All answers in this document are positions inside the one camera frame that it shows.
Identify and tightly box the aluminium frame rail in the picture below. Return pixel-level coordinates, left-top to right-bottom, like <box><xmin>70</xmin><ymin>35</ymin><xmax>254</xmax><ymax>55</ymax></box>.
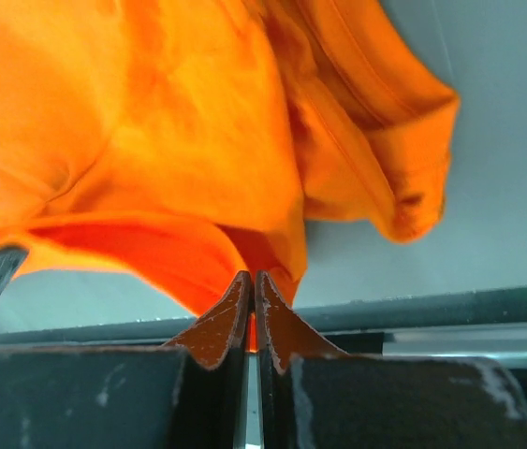
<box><xmin>383</xmin><ymin>323</ymin><xmax>527</xmax><ymax>369</ymax></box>

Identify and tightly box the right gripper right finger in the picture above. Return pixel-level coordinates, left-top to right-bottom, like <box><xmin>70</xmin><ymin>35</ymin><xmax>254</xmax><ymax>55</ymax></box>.
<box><xmin>255</xmin><ymin>271</ymin><xmax>527</xmax><ymax>448</ymax></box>

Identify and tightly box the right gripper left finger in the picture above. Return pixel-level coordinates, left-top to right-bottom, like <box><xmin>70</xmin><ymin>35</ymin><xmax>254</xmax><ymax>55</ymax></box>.
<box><xmin>0</xmin><ymin>271</ymin><xmax>250</xmax><ymax>448</ymax></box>

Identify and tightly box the orange t shirt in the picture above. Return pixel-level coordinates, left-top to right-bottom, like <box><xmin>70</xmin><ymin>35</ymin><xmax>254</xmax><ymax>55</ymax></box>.
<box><xmin>0</xmin><ymin>0</ymin><xmax>461</xmax><ymax>315</ymax></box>

